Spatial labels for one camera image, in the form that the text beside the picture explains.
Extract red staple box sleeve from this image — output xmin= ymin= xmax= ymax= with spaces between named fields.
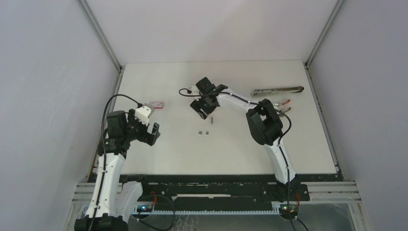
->
xmin=150 ymin=101 xmax=164 ymax=109

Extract right controller board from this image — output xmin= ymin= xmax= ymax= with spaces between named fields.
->
xmin=279 ymin=205 xmax=298 ymax=214

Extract black silver stapler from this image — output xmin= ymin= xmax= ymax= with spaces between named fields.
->
xmin=251 ymin=86 xmax=304 ymax=97

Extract aluminium frame rails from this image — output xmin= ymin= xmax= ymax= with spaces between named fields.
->
xmin=72 ymin=181 xmax=362 ymax=204

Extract controller board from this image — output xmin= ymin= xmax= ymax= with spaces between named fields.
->
xmin=136 ymin=205 xmax=154 ymax=213
xmin=279 ymin=205 xmax=298 ymax=214

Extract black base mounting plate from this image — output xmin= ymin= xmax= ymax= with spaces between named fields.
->
xmin=119 ymin=174 xmax=343 ymax=208

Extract left controller board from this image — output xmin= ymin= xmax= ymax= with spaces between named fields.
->
xmin=136 ymin=205 xmax=154 ymax=213

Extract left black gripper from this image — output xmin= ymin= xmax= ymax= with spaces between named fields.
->
xmin=123 ymin=109 xmax=159 ymax=146

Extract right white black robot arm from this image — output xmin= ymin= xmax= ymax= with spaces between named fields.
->
xmin=185 ymin=77 xmax=297 ymax=200

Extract white slotted cable duct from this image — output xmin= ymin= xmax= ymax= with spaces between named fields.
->
xmin=131 ymin=203 xmax=282 ymax=215

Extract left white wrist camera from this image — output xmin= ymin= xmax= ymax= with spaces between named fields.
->
xmin=135 ymin=103 xmax=154 ymax=126

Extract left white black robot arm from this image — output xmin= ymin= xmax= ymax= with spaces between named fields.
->
xmin=74 ymin=104 xmax=160 ymax=231

